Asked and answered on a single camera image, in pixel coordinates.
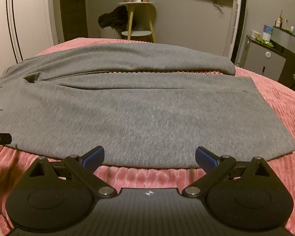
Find white wardrobe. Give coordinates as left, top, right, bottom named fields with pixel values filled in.
left=0, top=0, right=60, bottom=84

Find white tower appliance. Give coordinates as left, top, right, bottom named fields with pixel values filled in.
left=230, top=0, right=248, bottom=67

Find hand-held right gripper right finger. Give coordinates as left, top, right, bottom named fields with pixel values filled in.
left=182, top=146, right=271, bottom=198

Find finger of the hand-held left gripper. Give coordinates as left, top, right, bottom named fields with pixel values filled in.
left=0, top=133, right=12, bottom=148

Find dark door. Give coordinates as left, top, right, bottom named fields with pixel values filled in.
left=60, top=0, right=89, bottom=43

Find pink ribbed blanket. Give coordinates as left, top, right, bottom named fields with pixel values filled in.
left=0, top=37, right=295, bottom=236

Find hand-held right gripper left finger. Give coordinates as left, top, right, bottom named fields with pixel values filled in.
left=27, top=146, right=117, bottom=198

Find grey pants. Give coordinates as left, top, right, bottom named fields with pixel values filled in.
left=0, top=42, right=295, bottom=169

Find blue and white box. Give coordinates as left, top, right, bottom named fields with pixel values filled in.
left=262, top=25, right=272, bottom=42

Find black cloth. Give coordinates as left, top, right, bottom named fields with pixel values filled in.
left=98, top=5, right=129, bottom=29

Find grey dresser cabinet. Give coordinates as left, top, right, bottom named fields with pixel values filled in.
left=241, top=26, right=295, bottom=89

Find yellow side table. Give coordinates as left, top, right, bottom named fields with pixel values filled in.
left=117, top=1, right=156, bottom=43

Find green packet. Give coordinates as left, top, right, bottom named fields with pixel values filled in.
left=255, top=37, right=274, bottom=47

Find reed diffuser bottle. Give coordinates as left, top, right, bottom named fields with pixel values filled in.
left=275, top=9, right=284, bottom=28

